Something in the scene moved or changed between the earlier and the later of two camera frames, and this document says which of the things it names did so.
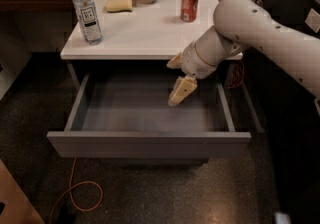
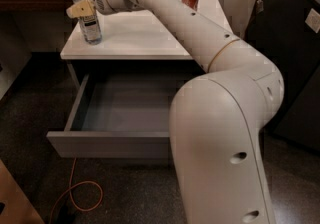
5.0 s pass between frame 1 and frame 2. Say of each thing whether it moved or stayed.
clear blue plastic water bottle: stayed
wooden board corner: stayed
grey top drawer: stayed
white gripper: moved
